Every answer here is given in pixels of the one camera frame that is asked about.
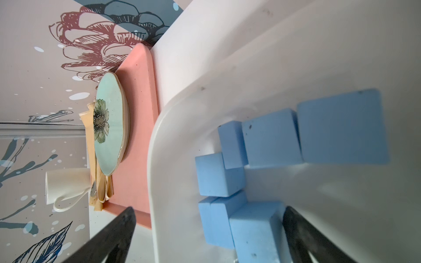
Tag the blue rectangular block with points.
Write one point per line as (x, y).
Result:
(344, 129)

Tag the pink plastic tray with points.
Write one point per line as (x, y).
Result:
(136, 74)

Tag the green floral plate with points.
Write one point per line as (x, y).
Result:
(111, 123)

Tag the thin blue block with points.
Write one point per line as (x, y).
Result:
(272, 140)

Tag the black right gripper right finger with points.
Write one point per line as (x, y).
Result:
(305, 241)

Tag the white ceramic mug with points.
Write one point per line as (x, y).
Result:
(65, 187)

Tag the blue cube block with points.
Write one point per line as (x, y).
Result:
(258, 233)
(215, 180)
(232, 145)
(215, 213)

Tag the white rectangular plastic bin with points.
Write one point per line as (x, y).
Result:
(236, 60)

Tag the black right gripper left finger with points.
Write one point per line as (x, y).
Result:
(111, 244)

